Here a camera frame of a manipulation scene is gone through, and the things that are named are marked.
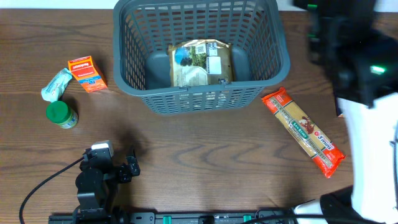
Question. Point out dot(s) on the green lid seasoning jar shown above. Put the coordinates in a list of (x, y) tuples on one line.
[(61, 114)]

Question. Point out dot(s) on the San Remo spaghetti packet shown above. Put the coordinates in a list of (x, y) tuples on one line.
[(323, 152)]

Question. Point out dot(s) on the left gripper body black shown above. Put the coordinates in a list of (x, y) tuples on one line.
[(122, 173)]

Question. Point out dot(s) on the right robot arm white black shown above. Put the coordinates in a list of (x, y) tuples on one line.
[(361, 63)]

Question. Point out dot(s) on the orange medicine box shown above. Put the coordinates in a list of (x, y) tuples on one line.
[(87, 73)]

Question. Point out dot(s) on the blue Kleenex tissue multipack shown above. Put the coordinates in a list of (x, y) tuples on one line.
[(339, 113)]

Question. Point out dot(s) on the grey plastic basket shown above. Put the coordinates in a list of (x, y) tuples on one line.
[(144, 30)]

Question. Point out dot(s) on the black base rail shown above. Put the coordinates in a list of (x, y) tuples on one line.
[(171, 218)]

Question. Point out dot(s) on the crumpled light green packet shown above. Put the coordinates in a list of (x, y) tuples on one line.
[(57, 86)]

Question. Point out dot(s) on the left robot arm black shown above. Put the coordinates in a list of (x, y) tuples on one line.
[(98, 185)]

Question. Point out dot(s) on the brown Nescafe Gold coffee bag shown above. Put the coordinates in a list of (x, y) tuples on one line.
[(200, 62)]

